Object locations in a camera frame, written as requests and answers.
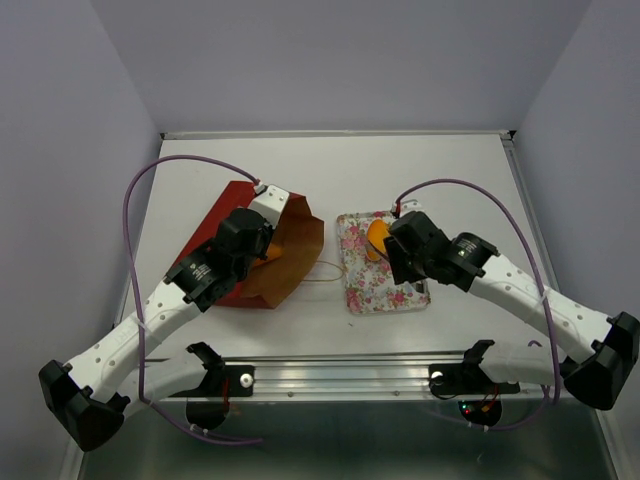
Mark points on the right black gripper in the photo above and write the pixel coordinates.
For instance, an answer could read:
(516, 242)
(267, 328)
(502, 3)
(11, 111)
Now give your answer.
(400, 271)

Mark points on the orange oval bread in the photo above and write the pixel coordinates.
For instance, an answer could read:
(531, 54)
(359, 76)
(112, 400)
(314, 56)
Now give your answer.
(376, 233)

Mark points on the long golden bread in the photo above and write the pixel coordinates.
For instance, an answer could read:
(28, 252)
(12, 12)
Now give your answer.
(273, 253)

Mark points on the floral tray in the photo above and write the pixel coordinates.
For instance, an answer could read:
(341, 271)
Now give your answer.
(368, 286)

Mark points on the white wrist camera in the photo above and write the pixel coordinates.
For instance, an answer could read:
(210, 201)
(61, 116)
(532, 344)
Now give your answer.
(406, 206)
(269, 201)

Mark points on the red brown paper bag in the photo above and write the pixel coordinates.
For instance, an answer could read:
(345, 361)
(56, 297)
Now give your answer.
(294, 250)

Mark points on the aluminium rail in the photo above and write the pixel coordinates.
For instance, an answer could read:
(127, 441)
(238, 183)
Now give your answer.
(204, 376)

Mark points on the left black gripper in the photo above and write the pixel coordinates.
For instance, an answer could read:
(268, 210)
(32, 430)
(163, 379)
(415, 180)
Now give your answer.
(268, 232)

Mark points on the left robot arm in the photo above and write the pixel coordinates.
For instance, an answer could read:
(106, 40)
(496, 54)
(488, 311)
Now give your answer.
(90, 394)

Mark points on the metal tongs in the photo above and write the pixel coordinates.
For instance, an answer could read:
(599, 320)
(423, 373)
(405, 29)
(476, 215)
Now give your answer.
(422, 287)

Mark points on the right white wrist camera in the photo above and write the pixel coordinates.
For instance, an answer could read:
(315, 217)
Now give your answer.
(406, 206)

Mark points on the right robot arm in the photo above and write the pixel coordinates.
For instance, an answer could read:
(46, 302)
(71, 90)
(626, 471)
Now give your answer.
(591, 354)

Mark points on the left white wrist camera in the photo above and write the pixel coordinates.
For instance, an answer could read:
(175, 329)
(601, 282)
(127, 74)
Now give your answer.
(269, 201)

